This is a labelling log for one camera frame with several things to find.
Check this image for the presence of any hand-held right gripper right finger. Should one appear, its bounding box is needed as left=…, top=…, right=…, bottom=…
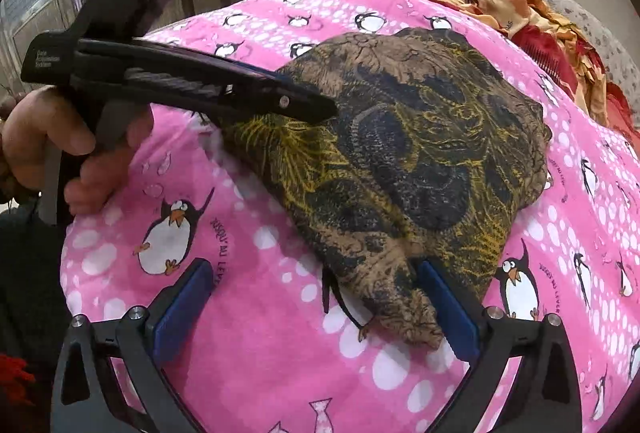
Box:
left=416, top=260, right=583, bottom=433

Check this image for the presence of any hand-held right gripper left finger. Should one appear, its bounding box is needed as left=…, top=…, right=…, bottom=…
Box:
left=50, top=258, right=216, bottom=433

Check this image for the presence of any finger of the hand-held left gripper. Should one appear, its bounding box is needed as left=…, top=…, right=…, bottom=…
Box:
left=79, top=38, right=302, bottom=87
left=74, top=74, right=337, bottom=123

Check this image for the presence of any brown black batik garment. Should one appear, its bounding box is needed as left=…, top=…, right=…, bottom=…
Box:
left=220, top=27, right=553, bottom=350

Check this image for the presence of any person's left hand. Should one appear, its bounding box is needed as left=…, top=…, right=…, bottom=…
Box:
left=0, top=86, right=156, bottom=217

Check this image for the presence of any pink penguin print bedsheet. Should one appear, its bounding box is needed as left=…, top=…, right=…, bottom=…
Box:
left=59, top=0, right=640, bottom=433

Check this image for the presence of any person's dark clothing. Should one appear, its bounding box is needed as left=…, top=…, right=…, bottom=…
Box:
left=0, top=200, right=68, bottom=414

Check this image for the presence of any red cream floral blanket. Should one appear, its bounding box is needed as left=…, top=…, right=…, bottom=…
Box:
left=419, top=0, right=640, bottom=141

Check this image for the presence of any grey floral pillow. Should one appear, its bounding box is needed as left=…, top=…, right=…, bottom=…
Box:
left=429, top=0, right=640, bottom=81

